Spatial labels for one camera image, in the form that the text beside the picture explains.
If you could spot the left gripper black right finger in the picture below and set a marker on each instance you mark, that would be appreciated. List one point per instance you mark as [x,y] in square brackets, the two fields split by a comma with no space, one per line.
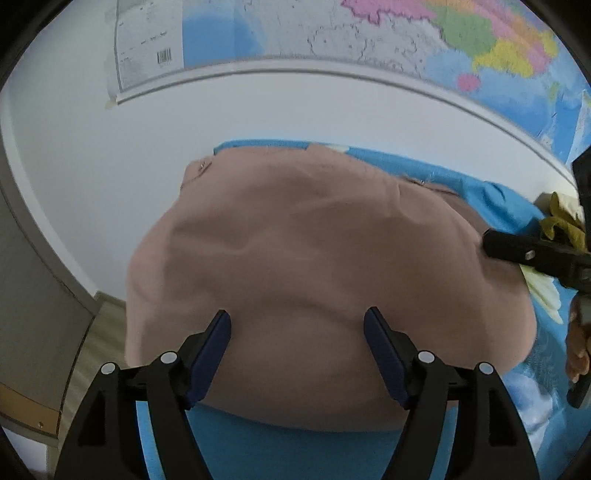
[490,440]

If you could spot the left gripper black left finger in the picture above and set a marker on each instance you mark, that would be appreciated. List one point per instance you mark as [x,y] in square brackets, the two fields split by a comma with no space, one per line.
[103,440]

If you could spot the pink coat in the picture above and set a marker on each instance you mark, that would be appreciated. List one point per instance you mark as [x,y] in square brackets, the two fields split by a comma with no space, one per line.
[297,244]

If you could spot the person's right hand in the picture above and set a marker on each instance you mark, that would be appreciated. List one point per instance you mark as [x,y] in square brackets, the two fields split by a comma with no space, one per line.
[577,344]

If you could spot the olive green garment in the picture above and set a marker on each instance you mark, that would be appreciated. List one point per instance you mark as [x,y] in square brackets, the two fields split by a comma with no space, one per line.
[565,224]

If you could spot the blue floral bed sheet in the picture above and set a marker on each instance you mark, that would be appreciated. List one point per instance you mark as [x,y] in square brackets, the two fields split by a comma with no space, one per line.
[555,429]

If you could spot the colourful wall map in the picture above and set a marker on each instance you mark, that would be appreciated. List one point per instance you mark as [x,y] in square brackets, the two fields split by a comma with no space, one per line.
[497,53]

